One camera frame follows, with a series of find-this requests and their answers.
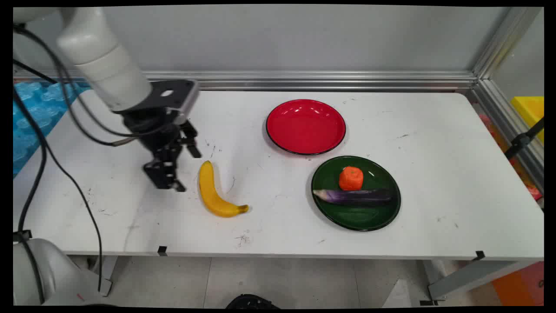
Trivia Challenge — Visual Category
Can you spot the orange toy tangerine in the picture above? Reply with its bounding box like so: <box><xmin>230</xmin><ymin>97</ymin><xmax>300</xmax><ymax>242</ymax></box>
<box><xmin>339</xmin><ymin>166</ymin><xmax>364</xmax><ymax>191</ymax></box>

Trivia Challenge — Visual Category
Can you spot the grey table leg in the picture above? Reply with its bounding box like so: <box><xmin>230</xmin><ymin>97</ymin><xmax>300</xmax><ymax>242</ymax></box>
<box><xmin>420</xmin><ymin>260</ymin><xmax>541</xmax><ymax>306</ymax></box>
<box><xmin>96</xmin><ymin>256</ymin><xmax>120</xmax><ymax>297</ymax></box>

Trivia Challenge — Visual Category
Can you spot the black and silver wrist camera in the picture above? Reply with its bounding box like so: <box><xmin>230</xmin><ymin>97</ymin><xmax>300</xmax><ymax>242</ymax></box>
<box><xmin>147</xmin><ymin>80</ymin><xmax>200</xmax><ymax>126</ymax></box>

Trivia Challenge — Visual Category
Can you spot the long black cable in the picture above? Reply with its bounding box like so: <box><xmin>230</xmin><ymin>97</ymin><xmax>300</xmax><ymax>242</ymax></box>
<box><xmin>13</xmin><ymin>59</ymin><xmax>105</xmax><ymax>293</ymax></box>

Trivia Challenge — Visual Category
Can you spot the yellow toy banana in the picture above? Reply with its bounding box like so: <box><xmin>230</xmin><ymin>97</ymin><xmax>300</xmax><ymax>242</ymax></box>
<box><xmin>199</xmin><ymin>160</ymin><xmax>250</xmax><ymax>218</ymax></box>

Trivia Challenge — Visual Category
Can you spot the long aluminium frame rail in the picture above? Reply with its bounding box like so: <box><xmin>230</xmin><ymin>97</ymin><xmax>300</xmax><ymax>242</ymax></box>
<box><xmin>13</xmin><ymin>71</ymin><xmax>478</xmax><ymax>92</ymax></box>

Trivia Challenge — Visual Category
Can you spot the black object on floor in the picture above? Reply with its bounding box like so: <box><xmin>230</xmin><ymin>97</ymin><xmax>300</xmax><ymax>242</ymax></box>
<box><xmin>225</xmin><ymin>294</ymin><xmax>281</xmax><ymax>310</ymax></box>

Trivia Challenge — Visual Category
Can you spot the orange box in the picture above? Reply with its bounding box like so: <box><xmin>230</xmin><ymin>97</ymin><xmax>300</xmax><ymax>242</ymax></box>
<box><xmin>491</xmin><ymin>261</ymin><xmax>544</xmax><ymax>306</ymax></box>

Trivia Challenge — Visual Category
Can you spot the thin black cable with connector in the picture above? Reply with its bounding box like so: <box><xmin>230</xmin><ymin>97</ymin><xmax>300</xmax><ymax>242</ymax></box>
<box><xmin>13</xmin><ymin>24</ymin><xmax>146</xmax><ymax>147</ymax></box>

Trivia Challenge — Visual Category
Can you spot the yellow box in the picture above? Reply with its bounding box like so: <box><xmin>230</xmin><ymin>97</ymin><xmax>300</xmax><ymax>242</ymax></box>
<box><xmin>510</xmin><ymin>96</ymin><xmax>544</xmax><ymax>144</ymax></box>

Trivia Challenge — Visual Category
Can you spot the angled aluminium frame rail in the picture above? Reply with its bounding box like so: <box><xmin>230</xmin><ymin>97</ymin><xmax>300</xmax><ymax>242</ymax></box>
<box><xmin>467</xmin><ymin>7</ymin><xmax>544</xmax><ymax>194</ymax></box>

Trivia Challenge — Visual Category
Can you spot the red plate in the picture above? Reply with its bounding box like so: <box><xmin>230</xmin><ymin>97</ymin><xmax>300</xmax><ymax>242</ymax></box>
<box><xmin>265</xmin><ymin>99</ymin><xmax>347</xmax><ymax>156</ymax></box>

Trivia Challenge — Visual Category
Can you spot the purple toy eggplant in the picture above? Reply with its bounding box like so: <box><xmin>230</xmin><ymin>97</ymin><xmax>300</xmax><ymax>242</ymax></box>
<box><xmin>313</xmin><ymin>188</ymin><xmax>393</xmax><ymax>206</ymax></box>

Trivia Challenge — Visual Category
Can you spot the blue bubble wrap sheet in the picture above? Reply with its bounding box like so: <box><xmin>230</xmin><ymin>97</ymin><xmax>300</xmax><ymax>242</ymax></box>
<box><xmin>13</xmin><ymin>82</ymin><xmax>93</xmax><ymax>175</ymax></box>

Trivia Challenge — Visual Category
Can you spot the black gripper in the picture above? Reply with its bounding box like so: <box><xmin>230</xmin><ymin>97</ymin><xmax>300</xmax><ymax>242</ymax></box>
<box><xmin>114</xmin><ymin>108</ymin><xmax>203</xmax><ymax>193</ymax></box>

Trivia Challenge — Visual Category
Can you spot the dark green plate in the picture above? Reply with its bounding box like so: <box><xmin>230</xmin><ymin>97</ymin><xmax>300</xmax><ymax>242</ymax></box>
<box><xmin>311</xmin><ymin>156</ymin><xmax>402</xmax><ymax>232</ymax></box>

